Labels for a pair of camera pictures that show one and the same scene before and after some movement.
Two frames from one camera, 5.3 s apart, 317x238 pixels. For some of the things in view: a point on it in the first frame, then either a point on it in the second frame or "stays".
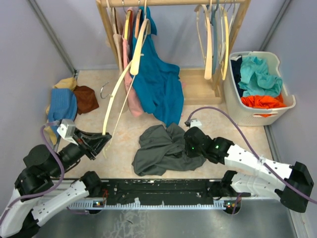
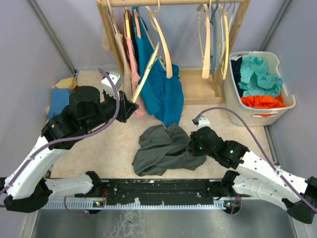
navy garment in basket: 236,67 stays
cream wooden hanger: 145,31 -> 162,36
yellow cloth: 70,83 stays
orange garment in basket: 264,102 stays
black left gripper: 96,142 -> 126,108
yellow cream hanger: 226,43 stays
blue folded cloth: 63,105 stays
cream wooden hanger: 104,124 -> 133,98
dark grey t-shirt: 161,149 stays
